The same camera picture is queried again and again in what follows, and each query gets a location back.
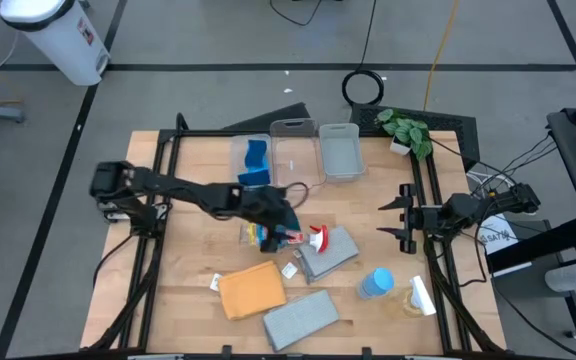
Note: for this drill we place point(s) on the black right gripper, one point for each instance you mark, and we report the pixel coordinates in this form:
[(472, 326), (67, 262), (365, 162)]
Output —
[(430, 218)]

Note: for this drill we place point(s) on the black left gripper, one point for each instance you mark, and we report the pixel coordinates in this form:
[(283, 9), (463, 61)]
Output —
[(270, 210)]

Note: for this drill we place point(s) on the clear spray bottle red trigger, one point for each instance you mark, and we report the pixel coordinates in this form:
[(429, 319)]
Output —
[(318, 239)]

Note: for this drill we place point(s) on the orange cloth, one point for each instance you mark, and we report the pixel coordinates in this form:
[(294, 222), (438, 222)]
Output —
[(253, 292)]

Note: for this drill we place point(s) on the blue air freshener spray can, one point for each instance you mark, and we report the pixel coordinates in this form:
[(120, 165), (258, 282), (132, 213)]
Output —
[(378, 281)]

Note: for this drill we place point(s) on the clear spray bottle white trigger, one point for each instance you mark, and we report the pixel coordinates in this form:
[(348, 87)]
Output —
[(420, 295)]

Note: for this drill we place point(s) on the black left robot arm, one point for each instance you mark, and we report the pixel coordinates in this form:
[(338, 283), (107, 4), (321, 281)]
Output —
[(178, 190)]

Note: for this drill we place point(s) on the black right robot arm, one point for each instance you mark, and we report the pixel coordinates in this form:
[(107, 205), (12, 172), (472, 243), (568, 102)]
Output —
[(468, 207)]

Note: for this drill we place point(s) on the large clear plastic bin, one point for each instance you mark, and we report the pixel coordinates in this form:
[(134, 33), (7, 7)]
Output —
[(298, 160)]

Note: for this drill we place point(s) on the grey waffle weave cloth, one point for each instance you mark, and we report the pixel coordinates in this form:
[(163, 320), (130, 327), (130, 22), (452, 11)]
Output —
[(300, 320)]

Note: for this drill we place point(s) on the green plant in white pot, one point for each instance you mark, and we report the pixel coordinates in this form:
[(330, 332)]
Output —
[(408, 132)]

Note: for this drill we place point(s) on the small clear plastic bin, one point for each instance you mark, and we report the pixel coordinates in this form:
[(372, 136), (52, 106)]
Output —
[(235, 160)]

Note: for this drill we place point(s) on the white paper sign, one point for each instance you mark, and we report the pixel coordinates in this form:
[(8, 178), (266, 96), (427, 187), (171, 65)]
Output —
[(498, 235)]

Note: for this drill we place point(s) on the black diagonal bar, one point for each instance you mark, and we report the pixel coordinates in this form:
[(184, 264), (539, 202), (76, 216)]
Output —
[(543, 245)]

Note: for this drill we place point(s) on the grey cylinder roll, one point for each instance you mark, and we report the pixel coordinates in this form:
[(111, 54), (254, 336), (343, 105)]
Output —
[(568, 277)]

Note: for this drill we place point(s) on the white trash can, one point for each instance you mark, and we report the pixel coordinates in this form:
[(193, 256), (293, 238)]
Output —
[(63, 45)]

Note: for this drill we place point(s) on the black aluminium table frame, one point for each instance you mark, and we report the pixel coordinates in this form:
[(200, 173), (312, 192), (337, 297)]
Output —
[(203, 133)]

